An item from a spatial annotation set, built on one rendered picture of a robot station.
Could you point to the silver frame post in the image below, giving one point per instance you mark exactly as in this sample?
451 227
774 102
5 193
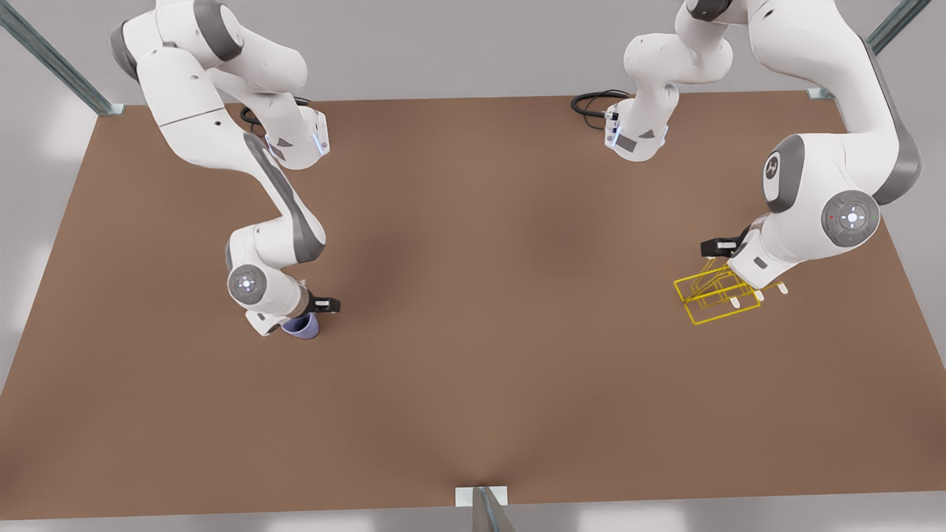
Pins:
55 59
484 508
887 37

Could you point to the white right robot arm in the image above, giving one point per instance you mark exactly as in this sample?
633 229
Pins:
214 140

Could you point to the blue cup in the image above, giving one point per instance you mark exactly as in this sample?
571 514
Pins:
301 326

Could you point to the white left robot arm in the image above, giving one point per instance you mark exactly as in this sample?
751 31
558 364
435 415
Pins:
828 170

